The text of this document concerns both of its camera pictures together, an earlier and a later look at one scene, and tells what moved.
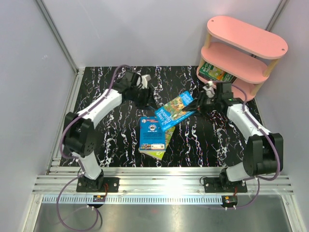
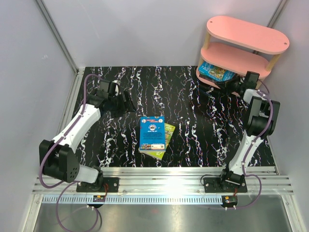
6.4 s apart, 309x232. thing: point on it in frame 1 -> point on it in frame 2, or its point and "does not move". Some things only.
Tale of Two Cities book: [212, 79] does not move
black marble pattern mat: [147, 120] does not move
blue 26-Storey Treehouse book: [170, 114] -> [216, 72]
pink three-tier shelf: [240, 53] does not move
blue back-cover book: [152, 134] does not move
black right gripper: [194, 107] -> [227, 84]
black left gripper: [147, 102] -> [126, 106]
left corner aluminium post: [59, 36] does not move
